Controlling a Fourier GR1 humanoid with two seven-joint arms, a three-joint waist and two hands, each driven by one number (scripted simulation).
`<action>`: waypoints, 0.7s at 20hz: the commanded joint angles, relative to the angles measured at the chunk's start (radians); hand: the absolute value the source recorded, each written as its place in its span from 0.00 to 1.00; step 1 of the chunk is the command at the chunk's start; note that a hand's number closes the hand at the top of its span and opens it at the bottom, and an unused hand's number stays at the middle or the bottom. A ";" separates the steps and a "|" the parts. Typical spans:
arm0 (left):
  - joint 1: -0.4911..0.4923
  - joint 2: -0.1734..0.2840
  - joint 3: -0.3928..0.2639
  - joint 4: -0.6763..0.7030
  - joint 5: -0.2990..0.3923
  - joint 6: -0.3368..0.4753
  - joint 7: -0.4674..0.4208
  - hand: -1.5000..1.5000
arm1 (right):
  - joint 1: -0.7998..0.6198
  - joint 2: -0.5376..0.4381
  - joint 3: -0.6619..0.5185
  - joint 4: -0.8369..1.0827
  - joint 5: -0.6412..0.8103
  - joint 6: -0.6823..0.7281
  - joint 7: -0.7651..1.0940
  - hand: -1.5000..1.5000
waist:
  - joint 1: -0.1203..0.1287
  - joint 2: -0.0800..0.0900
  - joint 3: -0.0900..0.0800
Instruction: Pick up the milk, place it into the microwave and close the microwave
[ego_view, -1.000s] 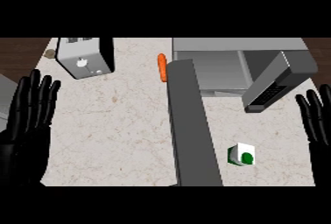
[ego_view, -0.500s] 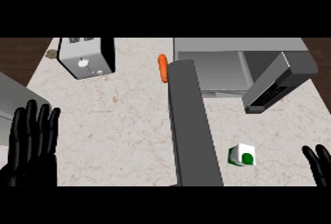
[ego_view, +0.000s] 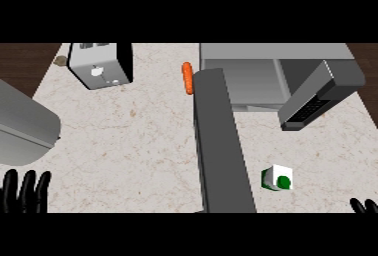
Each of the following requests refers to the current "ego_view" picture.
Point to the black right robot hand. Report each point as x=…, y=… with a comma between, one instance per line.
x=363, y=206

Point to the white and green milk carton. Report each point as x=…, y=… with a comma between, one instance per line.
x=278, y=178

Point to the large grey rounded appliance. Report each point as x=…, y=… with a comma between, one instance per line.
x=24, y=126

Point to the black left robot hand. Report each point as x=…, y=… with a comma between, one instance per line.
x=24, y=196

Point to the orange carrot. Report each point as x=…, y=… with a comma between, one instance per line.
x=187, y=78

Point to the grey microwave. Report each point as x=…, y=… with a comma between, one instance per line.
x=289, y=80

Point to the dark grey microwave door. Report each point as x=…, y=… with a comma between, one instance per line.
x=220, y=143

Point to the small brown round object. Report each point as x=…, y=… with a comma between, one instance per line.
x=60, y=60

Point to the silver toaster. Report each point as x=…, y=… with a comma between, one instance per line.
x=99, y=65

